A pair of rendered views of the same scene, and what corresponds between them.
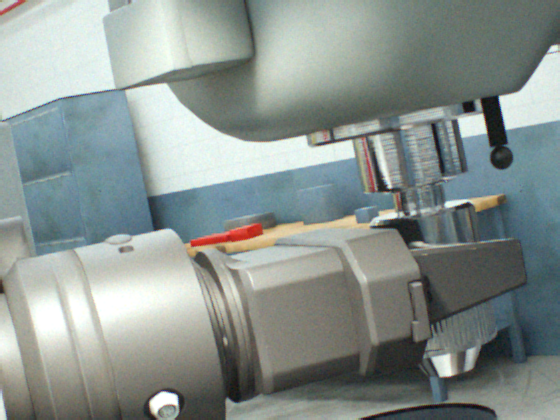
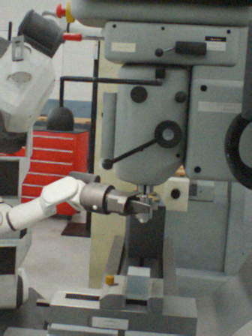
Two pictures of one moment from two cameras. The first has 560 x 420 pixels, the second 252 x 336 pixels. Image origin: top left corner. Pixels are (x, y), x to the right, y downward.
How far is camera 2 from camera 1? 1.26 m
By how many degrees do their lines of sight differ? 45
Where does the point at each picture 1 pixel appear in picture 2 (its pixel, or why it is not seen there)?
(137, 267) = (99, 189)
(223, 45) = not seen: hidden behind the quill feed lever
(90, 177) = not seen: outside the picture
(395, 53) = (121, 175)
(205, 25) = not seen: hidden behind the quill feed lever
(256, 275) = (109, 196)
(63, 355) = (85, 196)
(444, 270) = (136, 205)
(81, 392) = (85, 201)
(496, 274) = (143, 209)
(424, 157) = (140, 189)
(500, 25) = (140, 175)
